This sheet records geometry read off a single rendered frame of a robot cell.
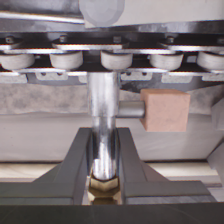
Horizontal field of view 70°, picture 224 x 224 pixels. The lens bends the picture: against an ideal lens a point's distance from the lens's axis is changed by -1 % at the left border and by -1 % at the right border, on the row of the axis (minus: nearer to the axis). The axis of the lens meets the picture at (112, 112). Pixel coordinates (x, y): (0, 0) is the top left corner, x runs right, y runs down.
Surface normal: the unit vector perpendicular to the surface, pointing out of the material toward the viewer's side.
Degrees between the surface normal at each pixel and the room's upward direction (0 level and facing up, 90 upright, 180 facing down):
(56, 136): 0
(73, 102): 47
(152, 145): 0
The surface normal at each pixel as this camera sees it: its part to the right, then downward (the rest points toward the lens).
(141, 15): 0.02, 0.65
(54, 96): 0.03, 0.31
